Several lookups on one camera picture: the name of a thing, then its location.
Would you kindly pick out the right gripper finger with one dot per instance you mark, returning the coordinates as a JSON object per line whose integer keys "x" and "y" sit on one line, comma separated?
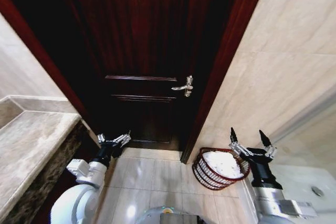
{"x": 236, "y": 144}
{"x": 268, "y": 145}

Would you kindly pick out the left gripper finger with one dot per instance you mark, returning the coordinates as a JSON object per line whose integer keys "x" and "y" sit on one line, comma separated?
{"x": 122, "y": 138}
{"x": 101, "y": 138}

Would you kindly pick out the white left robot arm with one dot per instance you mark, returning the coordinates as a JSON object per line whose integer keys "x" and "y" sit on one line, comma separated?
{"x": 78, "y": 195}

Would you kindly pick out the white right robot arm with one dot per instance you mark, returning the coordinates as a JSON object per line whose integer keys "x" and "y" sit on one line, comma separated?
{"x": 273, "y": 203}

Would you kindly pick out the white towel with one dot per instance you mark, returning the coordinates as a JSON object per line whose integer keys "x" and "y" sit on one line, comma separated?
{"x": 221, "y": 162}

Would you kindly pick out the red-brown woven hamper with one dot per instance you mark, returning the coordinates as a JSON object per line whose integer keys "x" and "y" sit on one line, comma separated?
{"x": 210, "y": 179}

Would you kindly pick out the silver bathtub drain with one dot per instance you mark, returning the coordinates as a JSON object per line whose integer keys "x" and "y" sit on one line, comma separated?
{"x": 316, "y": 190}

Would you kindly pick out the beige marble countertop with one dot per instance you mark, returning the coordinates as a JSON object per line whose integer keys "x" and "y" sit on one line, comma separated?
{"x": 31, "y": 140}

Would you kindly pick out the dark wooden door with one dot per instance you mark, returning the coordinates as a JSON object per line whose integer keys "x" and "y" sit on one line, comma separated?
{"x": 141, "y": 51}

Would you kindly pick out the dark red door frame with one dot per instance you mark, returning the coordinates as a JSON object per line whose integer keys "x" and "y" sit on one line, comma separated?
{"x": 213, "y": 98}

